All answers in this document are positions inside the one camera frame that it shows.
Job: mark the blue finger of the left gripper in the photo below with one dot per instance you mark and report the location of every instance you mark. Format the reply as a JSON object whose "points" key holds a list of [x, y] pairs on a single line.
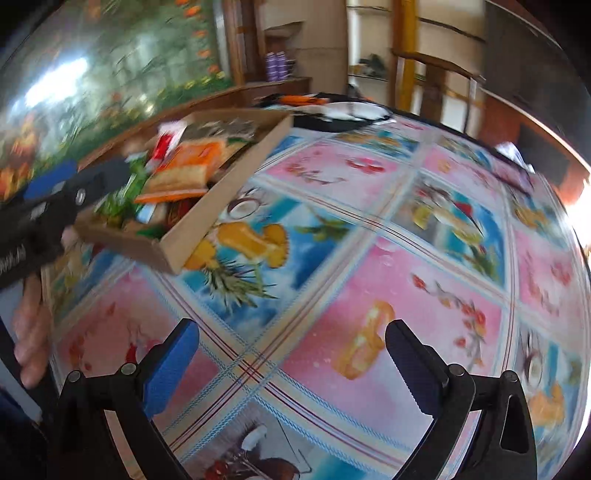
{"points": [[44, 184]]}

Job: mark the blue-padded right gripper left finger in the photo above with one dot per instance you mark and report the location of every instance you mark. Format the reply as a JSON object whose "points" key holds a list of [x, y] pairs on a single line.
{"points": [[144, 390]]}

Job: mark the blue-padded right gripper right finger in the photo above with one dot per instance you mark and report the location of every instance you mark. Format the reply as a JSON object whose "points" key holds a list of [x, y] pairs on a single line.
{"points": [[444, 392]]}

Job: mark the orange soda cracker packet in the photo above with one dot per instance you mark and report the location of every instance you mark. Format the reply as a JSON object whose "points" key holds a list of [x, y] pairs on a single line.
{"points": [[185, 173]]}

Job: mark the cardboard snack box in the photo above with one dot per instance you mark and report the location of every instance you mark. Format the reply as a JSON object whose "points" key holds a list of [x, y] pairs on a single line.
{"points": [[163, 235]]}

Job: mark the person's left hand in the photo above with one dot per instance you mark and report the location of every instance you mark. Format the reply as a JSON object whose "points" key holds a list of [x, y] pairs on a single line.
{"points": [[32, 325]]}

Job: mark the flower mural glass panel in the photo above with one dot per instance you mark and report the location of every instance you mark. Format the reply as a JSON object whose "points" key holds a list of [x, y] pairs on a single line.
{"points": [[75, 74]]}

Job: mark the white red candy packet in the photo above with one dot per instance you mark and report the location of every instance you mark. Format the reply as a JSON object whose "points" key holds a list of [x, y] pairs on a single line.
{"points": [[169, 135]]}

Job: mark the colourful fruit tablecloth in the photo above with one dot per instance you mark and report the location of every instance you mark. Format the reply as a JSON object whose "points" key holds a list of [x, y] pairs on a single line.
{"points": [[293, 288]]}

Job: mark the silver foil snack packet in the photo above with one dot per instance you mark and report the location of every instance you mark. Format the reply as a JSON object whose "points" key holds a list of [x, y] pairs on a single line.
{"points": [[234, 128]]}

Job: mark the white plastic bag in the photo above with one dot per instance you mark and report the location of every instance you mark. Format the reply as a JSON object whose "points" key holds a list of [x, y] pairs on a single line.
{"points": [[511, 151]]}

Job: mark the purple bottles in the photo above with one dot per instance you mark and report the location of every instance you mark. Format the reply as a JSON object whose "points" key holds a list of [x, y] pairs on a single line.
{"points": [[276, 66]]}

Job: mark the black white orange cloth bag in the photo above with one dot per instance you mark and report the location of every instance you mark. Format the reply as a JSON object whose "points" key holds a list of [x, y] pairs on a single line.
{"points": [[329, 113]]}

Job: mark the wooden chair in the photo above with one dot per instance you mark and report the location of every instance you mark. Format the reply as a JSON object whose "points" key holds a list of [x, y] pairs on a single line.
{"points": [[431, 74]]}

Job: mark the black television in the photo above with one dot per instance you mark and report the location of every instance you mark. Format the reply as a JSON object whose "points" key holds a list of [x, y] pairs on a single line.
{"points": [[527, 68]]}

